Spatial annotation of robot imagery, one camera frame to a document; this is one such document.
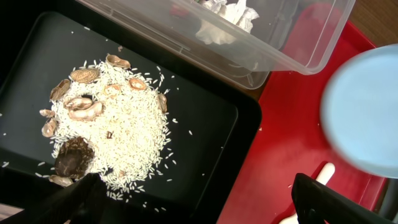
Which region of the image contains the white tissue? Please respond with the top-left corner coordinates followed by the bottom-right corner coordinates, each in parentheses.
top-left (195, 0), bottom-right (260, 46)

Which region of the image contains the clear plastic waste bin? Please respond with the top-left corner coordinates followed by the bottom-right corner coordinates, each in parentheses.
top-left (84, 0), bottom-right (355, 90)

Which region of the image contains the spilled rice pile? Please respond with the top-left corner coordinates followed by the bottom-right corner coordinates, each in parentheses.
top-left (40, 59), bottom-right (171, 201)

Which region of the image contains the red snack wrapper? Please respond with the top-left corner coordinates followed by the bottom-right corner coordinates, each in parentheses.
top-left (169, 4), bottom-right (190, 18)

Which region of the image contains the black plastic tray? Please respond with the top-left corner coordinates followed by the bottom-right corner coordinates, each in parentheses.
top-left (1, 1), bottom-right (261, 223)

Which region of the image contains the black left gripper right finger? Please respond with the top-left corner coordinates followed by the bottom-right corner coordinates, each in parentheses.
top-left (292, 173), bottom-right (392, 224)

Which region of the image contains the light blue plate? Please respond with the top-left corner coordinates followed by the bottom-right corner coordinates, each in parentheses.
top-left (320, 44), bottom-right (397, 179)

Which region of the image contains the red serving tray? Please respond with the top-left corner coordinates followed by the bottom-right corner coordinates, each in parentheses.
top-left (218, 22), bottom-right (385, 224)

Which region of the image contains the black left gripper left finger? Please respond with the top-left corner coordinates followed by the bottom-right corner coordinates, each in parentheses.
top-left (1, 174), bottom-right (104, 224)

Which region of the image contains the white plastic spoon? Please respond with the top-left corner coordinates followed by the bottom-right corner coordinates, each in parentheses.
top-left (279, 162), bottom-right (335, 224)

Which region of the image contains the dark brown mushroom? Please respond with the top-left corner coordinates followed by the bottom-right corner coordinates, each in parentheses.
top-left (55, 137), bottom-right (95, 179)

